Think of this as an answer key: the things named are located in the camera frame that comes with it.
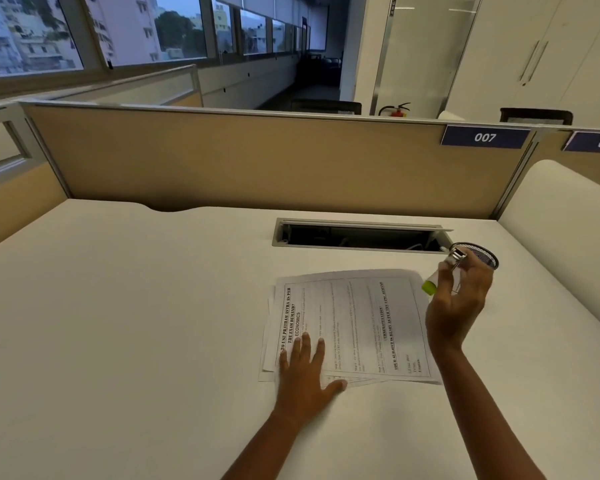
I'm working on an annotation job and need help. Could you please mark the beige partition with white panel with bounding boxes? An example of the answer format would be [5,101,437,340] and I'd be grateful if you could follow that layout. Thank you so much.
[44,64,204,109]

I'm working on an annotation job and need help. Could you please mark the person's right hand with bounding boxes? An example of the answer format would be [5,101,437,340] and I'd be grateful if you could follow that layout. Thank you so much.
[425,252,495,353]

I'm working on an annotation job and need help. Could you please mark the desk cable tray with flap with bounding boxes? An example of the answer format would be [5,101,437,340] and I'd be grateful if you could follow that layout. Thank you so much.
[272,218,454,255]

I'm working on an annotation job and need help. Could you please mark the black office chair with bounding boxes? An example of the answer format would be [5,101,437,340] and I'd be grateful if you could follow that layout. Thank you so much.
[499,108,574,127]
[289,98,363,116]

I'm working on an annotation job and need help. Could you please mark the blue number label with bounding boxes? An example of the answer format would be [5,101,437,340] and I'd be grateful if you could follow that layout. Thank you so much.
[562,130,600,154]
[440,124,532,149]

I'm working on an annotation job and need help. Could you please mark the beige side partition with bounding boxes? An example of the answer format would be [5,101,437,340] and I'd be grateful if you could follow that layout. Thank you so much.
[0,102,70,256]

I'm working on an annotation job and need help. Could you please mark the person's right forearm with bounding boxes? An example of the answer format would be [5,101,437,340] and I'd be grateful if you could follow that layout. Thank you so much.
[429,345,548,480]

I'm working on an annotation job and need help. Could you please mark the white paper sheets underneath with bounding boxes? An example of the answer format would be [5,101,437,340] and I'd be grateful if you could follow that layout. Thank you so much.
[258,282,361,390]

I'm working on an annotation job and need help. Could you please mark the white cabinet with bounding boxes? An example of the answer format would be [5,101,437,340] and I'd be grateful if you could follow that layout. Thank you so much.
[444,0,600,126]

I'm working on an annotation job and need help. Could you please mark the person's left forearm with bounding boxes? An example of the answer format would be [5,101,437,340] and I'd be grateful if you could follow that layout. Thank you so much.
[220,411,307,480]

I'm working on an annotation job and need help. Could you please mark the printed white paper sheet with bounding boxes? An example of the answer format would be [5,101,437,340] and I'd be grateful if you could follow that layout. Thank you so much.
[275,269,443,386]

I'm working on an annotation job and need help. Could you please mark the person's left hand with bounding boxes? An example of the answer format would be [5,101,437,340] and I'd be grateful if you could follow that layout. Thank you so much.
[272,334,349,426]

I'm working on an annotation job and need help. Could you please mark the row of windows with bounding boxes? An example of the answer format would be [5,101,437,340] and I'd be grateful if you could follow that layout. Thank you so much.
[0,0,312,78]

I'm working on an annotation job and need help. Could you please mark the black mesh cup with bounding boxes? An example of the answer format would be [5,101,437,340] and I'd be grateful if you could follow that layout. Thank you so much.
[449,242,500,271]

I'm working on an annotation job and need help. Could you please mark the green binder clip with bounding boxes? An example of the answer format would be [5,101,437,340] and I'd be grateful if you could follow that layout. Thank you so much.
[422,247,470,296]

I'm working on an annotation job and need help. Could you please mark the white curved side divider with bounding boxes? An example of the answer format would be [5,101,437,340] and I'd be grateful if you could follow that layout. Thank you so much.
[497,159,600,341]

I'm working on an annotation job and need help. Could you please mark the frosted glass door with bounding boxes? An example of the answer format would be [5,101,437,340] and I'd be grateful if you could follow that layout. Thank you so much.
[374,0,484,118]

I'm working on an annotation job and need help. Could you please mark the beige neighbouring desk partition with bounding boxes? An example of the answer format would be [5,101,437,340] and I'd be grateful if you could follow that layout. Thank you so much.
[490,127,600,221]

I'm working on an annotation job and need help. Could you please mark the silver cabinet handles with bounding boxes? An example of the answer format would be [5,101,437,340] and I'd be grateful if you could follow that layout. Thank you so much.
[518,40,550,87]

